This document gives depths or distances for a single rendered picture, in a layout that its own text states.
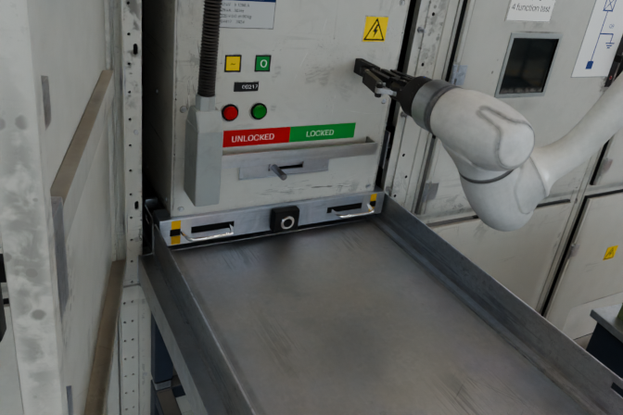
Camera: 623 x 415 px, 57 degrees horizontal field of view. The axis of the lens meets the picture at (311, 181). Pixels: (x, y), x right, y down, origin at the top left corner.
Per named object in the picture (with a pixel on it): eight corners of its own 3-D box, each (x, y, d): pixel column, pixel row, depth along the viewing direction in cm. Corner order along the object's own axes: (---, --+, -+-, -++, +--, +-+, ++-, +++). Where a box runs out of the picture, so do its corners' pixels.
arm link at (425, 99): (464, 136, 99) (442, 124, 104) (476, 86, 95) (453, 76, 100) (424, 140, 95) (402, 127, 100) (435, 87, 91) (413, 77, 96)
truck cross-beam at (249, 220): (380, 213, 139) (385, 191, 136) (158, 247, 113) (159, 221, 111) (369, 204, 143) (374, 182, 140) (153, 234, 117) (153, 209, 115)
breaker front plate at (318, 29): (374, 197, 136) (413, -10, 115) (172, 225, 113) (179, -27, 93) (371, 195, 137) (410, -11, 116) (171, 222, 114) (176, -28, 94)
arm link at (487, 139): (416, 109, 91) (439, 165, 99) (485, 146, 79) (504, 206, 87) (466, 69, 93) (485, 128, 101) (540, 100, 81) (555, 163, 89)
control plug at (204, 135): (220, 205, 104) (225, 114, 96) (194, 207, 102) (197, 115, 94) (206, 186, 110) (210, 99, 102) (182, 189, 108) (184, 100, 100)
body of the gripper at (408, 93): (405, 123, 99) (376, 106, 106) (443, 120, 103) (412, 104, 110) (414, 81, 96) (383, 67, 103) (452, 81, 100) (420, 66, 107)
